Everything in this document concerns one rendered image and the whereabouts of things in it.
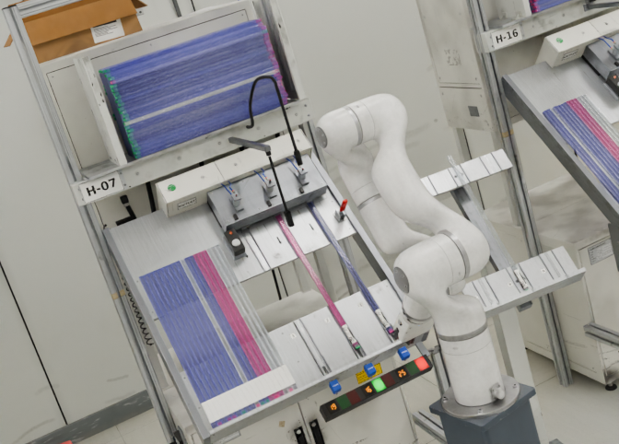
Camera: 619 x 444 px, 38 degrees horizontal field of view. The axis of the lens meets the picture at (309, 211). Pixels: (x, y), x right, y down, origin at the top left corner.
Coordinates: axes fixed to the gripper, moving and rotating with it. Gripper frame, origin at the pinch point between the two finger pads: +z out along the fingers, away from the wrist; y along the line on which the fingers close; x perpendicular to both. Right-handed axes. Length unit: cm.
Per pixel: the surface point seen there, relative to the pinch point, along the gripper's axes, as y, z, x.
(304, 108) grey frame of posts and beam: 13, -2, 81
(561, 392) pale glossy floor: 76, 96, -14
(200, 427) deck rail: -59, 8, 6
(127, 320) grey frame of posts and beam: -62, 30, 55
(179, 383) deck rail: -59, 8, 20
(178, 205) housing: -36, 5, 70
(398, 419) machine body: 4, 60, -3
